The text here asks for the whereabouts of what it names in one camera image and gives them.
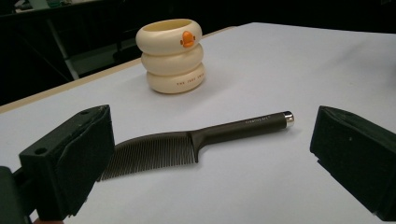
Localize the grey metal stand leg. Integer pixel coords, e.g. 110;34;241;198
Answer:
46;18;80;81

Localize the cream ringed duck cup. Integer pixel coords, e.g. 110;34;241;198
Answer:
135;18;206;95

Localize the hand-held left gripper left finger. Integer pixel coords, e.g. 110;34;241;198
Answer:
19;105;116;221

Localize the black comb with silver cap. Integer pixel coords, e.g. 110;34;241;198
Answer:
98;110;295;182

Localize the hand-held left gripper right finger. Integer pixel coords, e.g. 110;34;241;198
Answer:
309;105;396;222

